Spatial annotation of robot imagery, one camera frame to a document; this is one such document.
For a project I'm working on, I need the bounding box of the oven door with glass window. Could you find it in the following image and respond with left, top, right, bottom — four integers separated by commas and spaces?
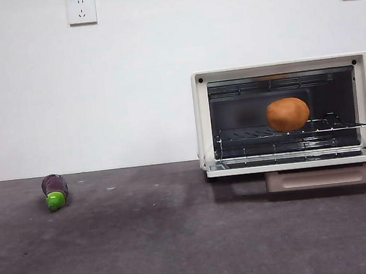
204, 143, 366, 201

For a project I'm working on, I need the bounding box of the brown potato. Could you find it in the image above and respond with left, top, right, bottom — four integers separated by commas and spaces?
264, 94, 313, 133

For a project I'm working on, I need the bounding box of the purple toy eggplant green stem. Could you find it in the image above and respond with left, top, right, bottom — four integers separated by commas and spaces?
40, 171, 72, 213

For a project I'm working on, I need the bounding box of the cream Toshiba toaster oven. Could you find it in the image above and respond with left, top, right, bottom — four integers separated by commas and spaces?
189, 51, 366, 185

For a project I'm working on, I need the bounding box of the metal wire oven rack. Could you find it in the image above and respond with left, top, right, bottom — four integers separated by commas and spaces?
213, 109, 366, 144

